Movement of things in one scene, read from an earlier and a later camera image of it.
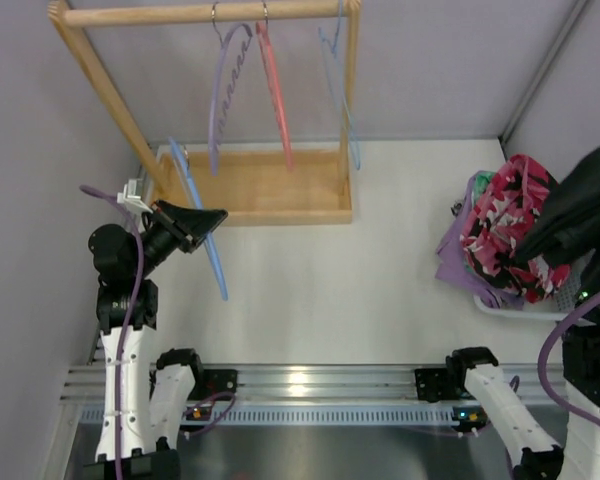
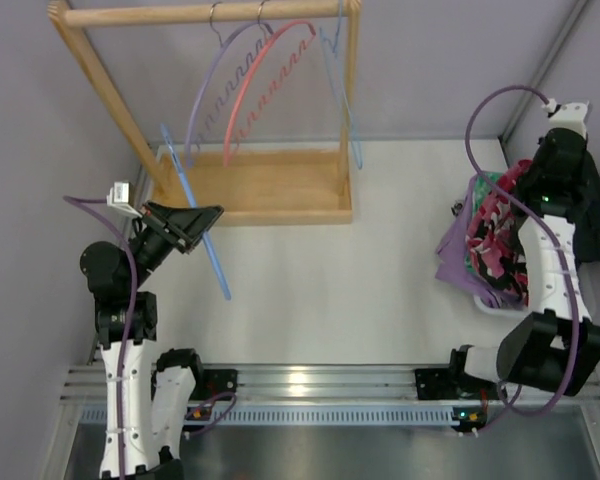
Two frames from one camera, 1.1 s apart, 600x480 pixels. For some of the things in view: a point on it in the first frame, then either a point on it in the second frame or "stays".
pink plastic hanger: [271, 70] -> [246, 71]
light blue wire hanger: [330, 57] stays
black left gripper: [181, 233] stays
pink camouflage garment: [497, 219] stays
